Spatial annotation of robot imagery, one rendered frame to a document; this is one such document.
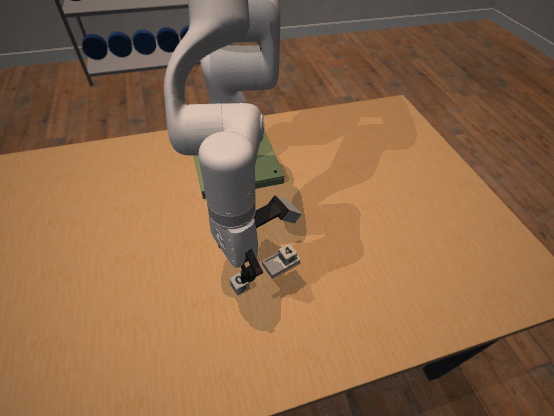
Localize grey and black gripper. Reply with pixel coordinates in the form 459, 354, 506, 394
209, 213, 263, 284

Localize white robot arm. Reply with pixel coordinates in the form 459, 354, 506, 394
164, 0, 302, 228

